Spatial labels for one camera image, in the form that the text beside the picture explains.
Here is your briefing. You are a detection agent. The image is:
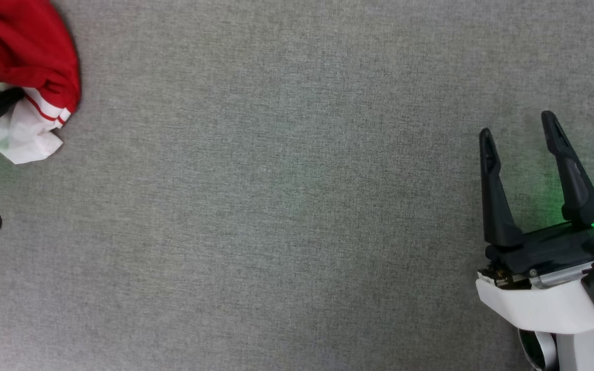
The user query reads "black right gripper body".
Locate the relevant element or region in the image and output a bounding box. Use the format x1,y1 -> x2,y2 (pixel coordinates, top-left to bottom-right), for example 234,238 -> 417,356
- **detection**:
485,210 -> 594,321

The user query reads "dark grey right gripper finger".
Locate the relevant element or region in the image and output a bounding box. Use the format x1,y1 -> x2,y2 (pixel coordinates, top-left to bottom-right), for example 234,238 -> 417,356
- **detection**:
478,128 -> 525,248
540,110 -> 594,226

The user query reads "red and white jersey garment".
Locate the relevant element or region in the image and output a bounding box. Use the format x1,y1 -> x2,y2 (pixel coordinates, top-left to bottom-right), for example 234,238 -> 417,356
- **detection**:
0,0 -> 81,165

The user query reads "grey fabric sofa cushion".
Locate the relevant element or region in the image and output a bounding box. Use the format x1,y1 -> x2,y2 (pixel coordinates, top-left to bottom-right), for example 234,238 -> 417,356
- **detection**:
0,0 -> 594,371

